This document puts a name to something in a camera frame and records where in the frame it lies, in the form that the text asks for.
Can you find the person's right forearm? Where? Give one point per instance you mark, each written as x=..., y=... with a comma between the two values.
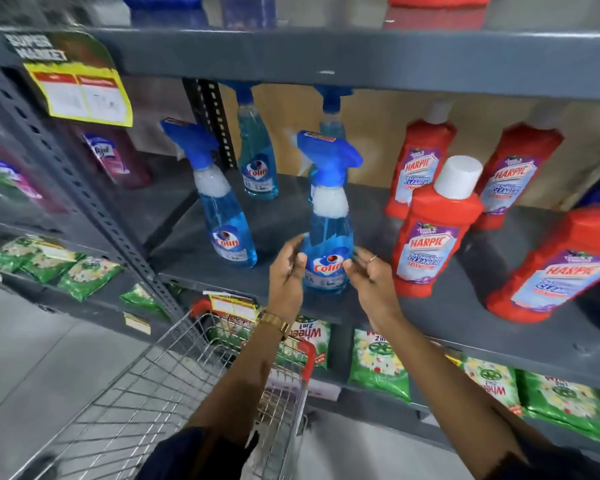
x=440, y=389

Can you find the dark blue bottle base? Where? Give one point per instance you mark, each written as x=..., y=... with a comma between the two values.
x=162, y=0

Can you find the small green detergent packet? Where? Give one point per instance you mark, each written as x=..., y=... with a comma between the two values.
x=15, y=252
x=50, y=264
x=140, y=297
x=87, y=277

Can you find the blue glass cleaner spray bottle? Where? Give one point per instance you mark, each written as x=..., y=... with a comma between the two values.
x=256, y=154
x=225, y=224
x=332, y=119
x=330, y=219

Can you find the person's left fingers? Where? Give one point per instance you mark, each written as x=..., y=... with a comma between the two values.
x=294, y=252

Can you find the person's dark sleeve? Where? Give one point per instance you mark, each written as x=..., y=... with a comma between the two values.
x=550, y=462
x=195, y=457

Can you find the yellow shelf price label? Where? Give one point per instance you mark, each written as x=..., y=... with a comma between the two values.
x=234, y=307

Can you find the gold wristwatch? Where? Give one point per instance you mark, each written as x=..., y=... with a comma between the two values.
x=274, y=322

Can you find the yellow and green shelf sign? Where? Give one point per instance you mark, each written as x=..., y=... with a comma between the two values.
x=85, y=89

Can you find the person's left hand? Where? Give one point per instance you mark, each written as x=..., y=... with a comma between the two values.
x=282, y=287

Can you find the white shelf price label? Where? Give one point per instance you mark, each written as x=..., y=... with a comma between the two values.
x=325, y=389

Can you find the large green detergent packet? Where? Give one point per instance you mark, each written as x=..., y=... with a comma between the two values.
x=316, y=337
x=492, y=384
x=377, y=364
x=565, y=404

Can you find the grey metal side shelving rack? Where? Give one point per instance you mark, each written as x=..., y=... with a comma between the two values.
x=80, y=229

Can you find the person's right fingers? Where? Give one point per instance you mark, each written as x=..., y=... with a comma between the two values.
x=360, y=269

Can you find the translucent blue bottle base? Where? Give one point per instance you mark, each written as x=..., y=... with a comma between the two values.
x=247, y=9

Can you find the person's dark right sleeve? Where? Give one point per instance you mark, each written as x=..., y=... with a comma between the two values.
x=550, y=462

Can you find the person's dark left sleeve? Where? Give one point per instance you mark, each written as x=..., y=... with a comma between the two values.
x=195, y=457

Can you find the pink liquid cleaner bottle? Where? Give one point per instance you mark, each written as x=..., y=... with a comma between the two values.
x=15, y=179
x=117, y=157

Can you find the brown cardboard backing board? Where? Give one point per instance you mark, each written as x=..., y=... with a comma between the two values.
x=375, y=124

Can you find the person's left forearm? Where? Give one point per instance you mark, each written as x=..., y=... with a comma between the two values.
x=245, y=374

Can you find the person's right hand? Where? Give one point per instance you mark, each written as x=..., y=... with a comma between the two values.
x=377, y=294

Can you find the red cleaner bottle white cap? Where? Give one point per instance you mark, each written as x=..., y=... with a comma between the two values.
x=515, y=169
x=420, y=159
x=435, y=234
x=555, y=274

